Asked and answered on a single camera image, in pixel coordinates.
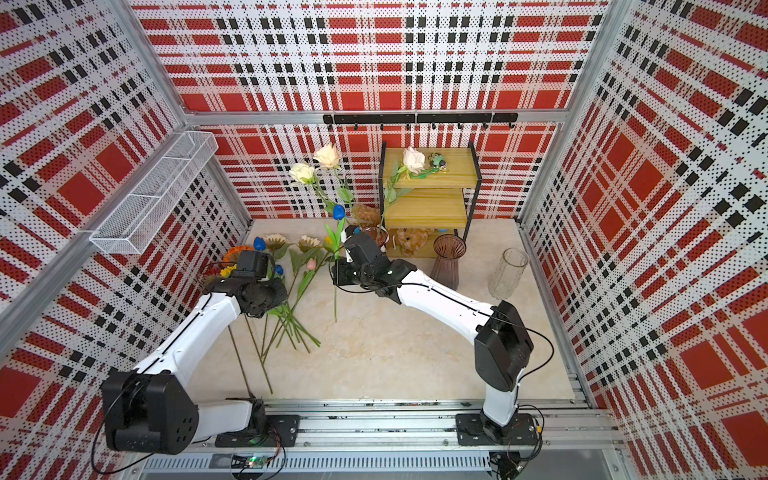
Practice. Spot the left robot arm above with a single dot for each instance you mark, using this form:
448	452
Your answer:
148	409

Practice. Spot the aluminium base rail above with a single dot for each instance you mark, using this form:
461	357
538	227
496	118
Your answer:
399	439

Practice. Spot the white wire wall basket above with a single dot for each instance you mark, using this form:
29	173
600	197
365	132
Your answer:
135	221

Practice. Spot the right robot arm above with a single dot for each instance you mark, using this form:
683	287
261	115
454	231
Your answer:
502	344

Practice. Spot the wooden shelf black frame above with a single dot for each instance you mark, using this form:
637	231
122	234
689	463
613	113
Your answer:
443	202

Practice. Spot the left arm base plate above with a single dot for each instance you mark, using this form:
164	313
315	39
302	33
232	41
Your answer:
268	432

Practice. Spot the dark pink ribbed vase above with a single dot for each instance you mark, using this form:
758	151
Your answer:
449	249

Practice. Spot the orange daisy flower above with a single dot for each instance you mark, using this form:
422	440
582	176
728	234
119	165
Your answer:
233	254

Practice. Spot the black hook rail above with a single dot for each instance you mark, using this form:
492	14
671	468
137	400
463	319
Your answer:
380	119

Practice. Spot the pale green rose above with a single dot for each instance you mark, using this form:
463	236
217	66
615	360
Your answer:
306	175

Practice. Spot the beige daisy flower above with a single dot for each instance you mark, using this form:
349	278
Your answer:
275	241
307	243

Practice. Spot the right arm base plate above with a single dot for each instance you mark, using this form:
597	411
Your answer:
478	430

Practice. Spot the pink glass vase with ribbon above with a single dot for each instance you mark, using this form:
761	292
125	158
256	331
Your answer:
378	233

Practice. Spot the white rose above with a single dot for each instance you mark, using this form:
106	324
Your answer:
412	163

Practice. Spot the green toy with lanyard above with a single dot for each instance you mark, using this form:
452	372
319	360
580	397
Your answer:
435	163

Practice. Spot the red daisy flower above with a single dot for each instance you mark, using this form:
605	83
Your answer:
211	275

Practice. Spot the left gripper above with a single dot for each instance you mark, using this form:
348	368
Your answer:
281	296

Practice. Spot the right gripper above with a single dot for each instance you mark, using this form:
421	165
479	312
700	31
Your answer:
341	272

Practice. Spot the circuit board on rail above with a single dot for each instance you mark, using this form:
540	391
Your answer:
239	462

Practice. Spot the cream rose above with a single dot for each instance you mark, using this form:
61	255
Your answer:
329	158

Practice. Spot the brown teddy bear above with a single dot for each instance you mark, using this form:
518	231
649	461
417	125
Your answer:
403	242

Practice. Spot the clear glass vase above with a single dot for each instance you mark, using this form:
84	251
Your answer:
508	274

